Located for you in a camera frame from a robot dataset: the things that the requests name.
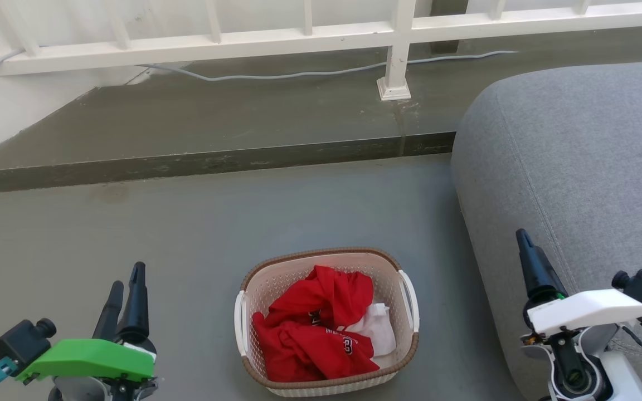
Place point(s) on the red Bulls jersey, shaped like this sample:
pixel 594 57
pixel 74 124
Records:
pixel 310 328

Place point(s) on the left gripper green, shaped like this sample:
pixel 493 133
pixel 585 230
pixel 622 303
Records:
pixel 92 357

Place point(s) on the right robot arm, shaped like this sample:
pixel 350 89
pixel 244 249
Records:
pixel 583 367

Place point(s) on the cream laundry basket brown rim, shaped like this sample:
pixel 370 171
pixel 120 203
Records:
pixel 276 284

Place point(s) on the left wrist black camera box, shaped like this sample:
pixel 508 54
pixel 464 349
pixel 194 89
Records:
pixel 20 341

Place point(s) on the white railing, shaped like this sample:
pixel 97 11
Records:
pixel 298 40

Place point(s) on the white garment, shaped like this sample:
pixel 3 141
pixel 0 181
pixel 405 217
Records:
pixel 379 328

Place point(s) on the grey fabric sofa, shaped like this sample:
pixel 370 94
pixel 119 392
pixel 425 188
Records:
pixel 577 167

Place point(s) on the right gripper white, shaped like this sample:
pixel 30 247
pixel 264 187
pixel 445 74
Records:
pixel 588 309

